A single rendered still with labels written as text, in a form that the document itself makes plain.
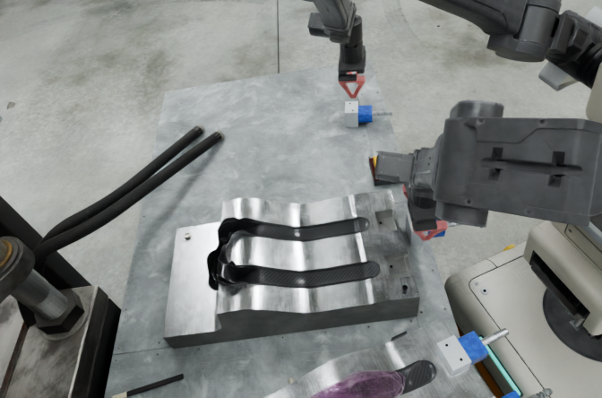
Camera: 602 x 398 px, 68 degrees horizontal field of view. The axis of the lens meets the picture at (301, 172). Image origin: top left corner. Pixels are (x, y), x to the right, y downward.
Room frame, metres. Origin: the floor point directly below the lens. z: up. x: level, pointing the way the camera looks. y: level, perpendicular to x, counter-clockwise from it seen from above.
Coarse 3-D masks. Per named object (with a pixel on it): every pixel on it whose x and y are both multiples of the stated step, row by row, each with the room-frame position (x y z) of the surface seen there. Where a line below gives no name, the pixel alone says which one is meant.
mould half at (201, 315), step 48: (384, 192) 0.61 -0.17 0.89; (192, 240) 0.60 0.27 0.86; (240, 240) 0.52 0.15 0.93; (336, 240) 0.51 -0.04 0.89; (384, 240) 0.48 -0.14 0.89; (192, 288) 0.48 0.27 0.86; (240, 288) 0.42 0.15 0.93; (288, 288) 0.42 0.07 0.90; (336, 288) 0.41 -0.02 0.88; (384, 288) 0.38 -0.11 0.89; (192, 336) 0.38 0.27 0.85; (240, 336) 0.38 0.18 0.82
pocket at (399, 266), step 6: (390, 258) 0.45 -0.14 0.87; (396, 258) 0.45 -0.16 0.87; (402, 258) 0.45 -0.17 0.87; (390, 264) 0.44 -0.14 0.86; (396, 264) 0.44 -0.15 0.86; (402, 264) 0.44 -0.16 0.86; (408, 264) 0.43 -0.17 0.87; (390, 270) 0.43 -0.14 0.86; (396, 270) 0.43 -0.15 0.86; (402, 270) 0.43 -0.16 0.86; (408, 270) 0.42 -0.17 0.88; (396, 276) 0.42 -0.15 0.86; (402, 276) 0.41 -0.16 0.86; (408, 276) 0.41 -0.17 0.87
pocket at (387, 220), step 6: (390, 210) 0.56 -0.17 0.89; (378, 216) 0.56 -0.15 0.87; (384, 216) 0.56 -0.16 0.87; (390, 216) 0.56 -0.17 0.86; (396, 216) 0.55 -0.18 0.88; (378, 222) 0.55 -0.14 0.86; (384, 222) 0.55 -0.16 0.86; (390, 222) 0.54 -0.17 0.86; (396, 222) 0.53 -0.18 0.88; (384, 228) 0.53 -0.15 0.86; (390, 228) 0.53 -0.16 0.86; (396, 228) 0.52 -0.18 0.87
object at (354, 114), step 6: (348, 102) 0.97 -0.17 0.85; (354, 102) 0.97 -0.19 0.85; (348, 108) 0.95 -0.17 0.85; (354, 108) 0.94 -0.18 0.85; (360, 108) 0.95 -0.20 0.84; (366, 108) 0.95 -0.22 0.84; (372, 108) 0.94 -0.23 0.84; (348, 114) 0.93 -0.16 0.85; (354, 114) 0.93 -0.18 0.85; (360, 114) 0.93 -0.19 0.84; (366, 114) 0.92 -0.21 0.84; (372, 114) 0.92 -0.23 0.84; (378, 114) 0.93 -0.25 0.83; (384, 114) 0.92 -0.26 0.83; (390, 114) 0.92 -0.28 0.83; (348, 120) 0.93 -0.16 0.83; (354, 120) 0.93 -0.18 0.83; (360, 120) 0.92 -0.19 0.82; (366, 120) 0.92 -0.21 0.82; (372, 120) 0.92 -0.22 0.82; (348, 126) 0.93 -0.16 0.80; (354, 126) 0.93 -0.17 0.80
